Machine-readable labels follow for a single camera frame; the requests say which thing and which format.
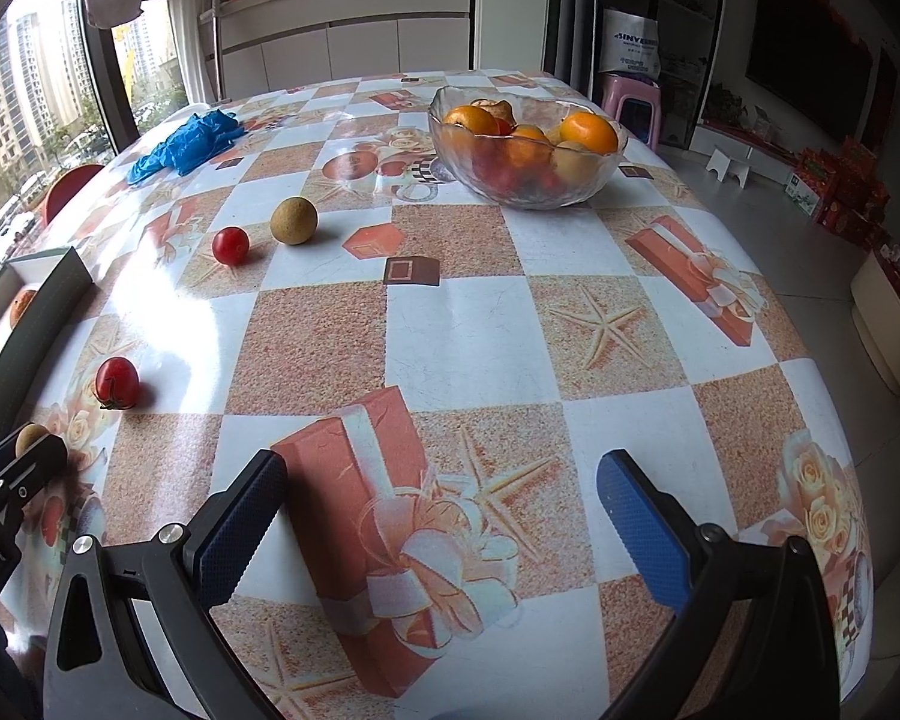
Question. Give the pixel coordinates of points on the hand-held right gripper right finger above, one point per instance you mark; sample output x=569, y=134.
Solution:
x=637, y=532

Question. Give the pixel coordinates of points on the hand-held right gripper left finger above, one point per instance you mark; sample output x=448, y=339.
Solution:
x=236, y=540

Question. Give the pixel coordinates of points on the small brown kiwi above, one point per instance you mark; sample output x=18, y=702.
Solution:
x=31, y=437

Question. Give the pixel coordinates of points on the red tomato with green stem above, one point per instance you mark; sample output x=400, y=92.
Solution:
x=116, y=379

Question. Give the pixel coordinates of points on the large orange mandarin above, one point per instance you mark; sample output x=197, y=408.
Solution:
x=22, y=307

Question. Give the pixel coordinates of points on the green cardboard box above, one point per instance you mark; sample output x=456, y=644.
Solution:
x=52, y=300

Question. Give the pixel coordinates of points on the person's left forearm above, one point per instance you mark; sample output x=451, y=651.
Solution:
x=0, y=675

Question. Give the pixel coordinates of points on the red chair back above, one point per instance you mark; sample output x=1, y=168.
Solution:
x=67, y=187

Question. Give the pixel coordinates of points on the round red cherry tomato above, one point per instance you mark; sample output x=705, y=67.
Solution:
x=230, y=245

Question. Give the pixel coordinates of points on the white rounded furniture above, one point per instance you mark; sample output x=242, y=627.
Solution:
x=889, y=330

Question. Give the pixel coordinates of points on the round brown kiwi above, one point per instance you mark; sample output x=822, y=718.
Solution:
x=294, y=220

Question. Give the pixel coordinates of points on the clear glass bowl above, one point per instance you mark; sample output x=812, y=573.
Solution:
x=540, y=195

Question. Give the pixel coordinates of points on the crumpled blue disposable gloves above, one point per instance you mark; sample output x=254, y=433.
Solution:
x=187, y=142

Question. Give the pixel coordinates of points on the pale yellow pear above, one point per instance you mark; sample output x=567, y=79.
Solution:
x=576, y=163

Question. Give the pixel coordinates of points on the small white step stand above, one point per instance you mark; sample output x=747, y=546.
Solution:
x=727, y=157

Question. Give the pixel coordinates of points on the red apple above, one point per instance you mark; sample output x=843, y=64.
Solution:
x=499, y=169

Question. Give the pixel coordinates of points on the stack of red gift boxes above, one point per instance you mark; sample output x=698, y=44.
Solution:
x=847, y=195

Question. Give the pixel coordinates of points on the pink plastic stool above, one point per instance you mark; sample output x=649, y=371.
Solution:
x=630, y=86

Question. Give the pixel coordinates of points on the brownish curled fruit peel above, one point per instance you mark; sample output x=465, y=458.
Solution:
x=495, y=109

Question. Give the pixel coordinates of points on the chrome pole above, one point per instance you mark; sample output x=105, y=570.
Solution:
x=216, y=52

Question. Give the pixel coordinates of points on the white sheer curtain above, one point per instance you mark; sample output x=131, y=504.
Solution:
x=187, y=15

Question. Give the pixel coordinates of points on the white printed bag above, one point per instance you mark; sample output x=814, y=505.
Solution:
x=630, y=45

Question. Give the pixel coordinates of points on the white cabinet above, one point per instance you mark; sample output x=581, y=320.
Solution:
x=360, y=52

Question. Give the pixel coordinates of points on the dark display shelf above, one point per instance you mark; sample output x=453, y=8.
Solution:
x=690, y=30

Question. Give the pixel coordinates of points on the black television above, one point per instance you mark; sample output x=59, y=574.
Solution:
x=802, y=45

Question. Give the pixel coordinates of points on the grey curtain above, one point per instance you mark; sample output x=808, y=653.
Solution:
x=574, y=7

